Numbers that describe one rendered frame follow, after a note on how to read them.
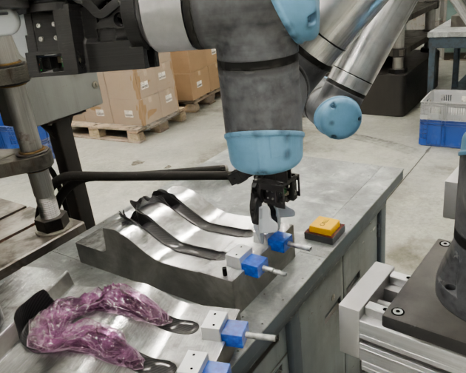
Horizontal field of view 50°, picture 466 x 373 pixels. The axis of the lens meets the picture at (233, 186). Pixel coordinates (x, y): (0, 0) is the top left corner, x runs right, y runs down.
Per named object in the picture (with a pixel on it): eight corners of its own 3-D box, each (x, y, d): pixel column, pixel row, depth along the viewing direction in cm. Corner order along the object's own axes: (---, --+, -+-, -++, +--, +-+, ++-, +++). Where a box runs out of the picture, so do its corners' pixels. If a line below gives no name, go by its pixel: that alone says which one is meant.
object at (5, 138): (53, 137, 464) (47, 113, 456) (17, 152, 432) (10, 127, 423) (10, 133, 493) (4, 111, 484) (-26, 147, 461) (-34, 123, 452)
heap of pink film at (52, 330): (178, 312, 98) (171, 279, 95) (136, 380, 83) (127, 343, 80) (66, 299, 107) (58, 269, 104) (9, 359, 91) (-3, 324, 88)
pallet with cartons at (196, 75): (228, 94, 632) (221, 33, 603) (195, 113, 567) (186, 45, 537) (150, 93, 686) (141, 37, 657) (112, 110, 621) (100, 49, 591)
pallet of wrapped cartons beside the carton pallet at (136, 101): (188, 119, 545) (174, 30, 508) (141, 144, 484) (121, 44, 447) (106, 114, 607) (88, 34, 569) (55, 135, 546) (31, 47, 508)
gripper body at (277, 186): (284, 212, 104) (280, 158, 99) (249, 206, 109) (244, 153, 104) (301, 197, 110) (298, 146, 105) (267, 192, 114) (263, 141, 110)
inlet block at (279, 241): (316, 254, 112) (315, 232, 109) (305, 265, 108) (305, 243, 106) (265, 241, 119) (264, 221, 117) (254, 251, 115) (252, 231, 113)
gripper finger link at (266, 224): (274, 251, 106) (277, 209, 105) (250, 245, 110) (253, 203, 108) (281, 247, 109) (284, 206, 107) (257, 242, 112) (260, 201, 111)
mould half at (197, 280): (295, 256, 123) (292, 207, 118) (236, 317, 104) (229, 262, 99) (148, 219, 151) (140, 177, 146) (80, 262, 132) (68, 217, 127)
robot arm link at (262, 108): (311, 140, 56) (306, 38, 51) (302, 180, 46) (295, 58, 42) (242, 142, 58) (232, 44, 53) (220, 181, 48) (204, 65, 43)
